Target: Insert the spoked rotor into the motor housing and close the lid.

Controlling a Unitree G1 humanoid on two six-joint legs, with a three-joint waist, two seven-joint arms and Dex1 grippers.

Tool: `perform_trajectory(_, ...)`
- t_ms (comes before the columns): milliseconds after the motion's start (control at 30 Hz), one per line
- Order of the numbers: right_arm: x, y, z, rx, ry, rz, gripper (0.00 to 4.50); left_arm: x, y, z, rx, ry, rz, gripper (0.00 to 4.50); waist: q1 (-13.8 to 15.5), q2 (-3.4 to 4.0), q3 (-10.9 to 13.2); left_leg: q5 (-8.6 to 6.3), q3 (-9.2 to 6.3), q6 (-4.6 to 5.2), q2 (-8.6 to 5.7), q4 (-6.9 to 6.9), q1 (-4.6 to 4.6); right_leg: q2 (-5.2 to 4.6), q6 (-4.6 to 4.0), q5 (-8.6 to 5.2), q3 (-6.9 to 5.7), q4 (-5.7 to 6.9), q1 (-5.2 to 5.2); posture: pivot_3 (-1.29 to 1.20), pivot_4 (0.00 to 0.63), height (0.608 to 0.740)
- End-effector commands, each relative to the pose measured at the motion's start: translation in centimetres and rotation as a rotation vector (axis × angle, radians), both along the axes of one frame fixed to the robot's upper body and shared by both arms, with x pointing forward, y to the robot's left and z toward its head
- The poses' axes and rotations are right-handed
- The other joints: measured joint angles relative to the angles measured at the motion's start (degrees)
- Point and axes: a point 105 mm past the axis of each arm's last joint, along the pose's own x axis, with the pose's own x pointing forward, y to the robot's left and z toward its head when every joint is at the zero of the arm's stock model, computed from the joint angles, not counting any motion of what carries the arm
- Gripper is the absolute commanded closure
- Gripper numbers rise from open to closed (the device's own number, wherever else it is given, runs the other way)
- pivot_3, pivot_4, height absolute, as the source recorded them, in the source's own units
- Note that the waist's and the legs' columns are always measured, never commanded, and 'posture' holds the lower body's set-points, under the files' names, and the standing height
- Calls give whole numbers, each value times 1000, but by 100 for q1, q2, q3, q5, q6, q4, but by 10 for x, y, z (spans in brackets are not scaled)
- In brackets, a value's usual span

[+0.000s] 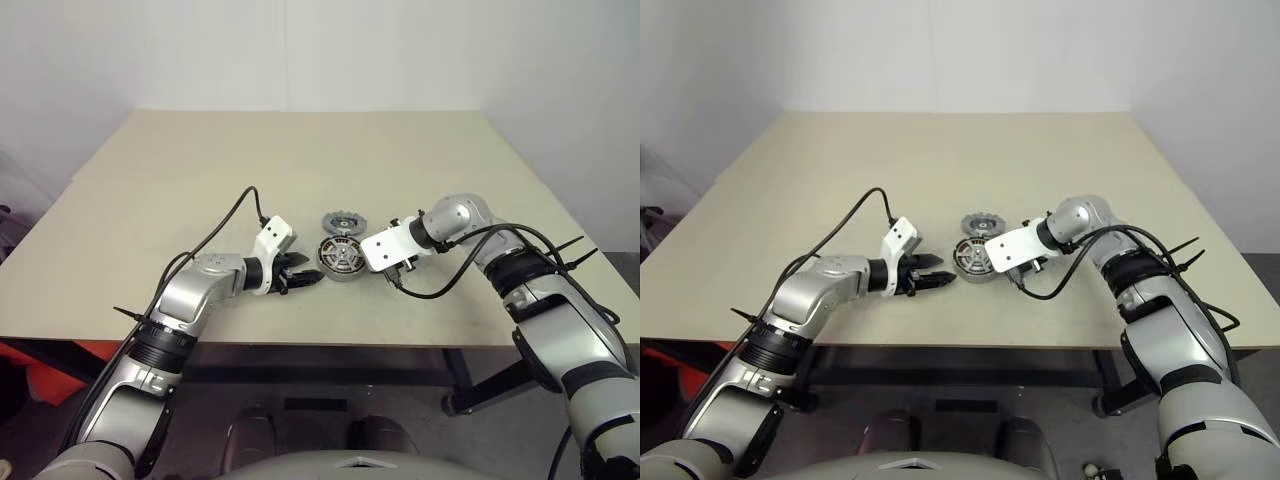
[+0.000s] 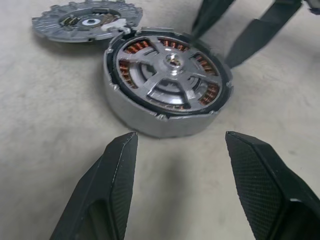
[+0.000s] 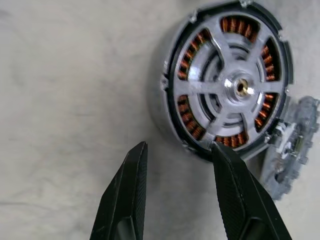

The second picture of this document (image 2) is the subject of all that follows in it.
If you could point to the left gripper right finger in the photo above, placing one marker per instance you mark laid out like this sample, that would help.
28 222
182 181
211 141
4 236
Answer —
270 195

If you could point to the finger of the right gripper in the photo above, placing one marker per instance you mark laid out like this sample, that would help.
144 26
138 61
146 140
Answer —
212 15
262 35

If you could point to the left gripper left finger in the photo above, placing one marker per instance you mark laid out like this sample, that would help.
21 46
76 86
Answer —
100 195

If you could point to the round motor with copper windings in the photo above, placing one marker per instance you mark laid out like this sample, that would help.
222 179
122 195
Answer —
170 82

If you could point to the grey gear disc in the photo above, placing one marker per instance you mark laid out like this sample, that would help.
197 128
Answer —
50 27

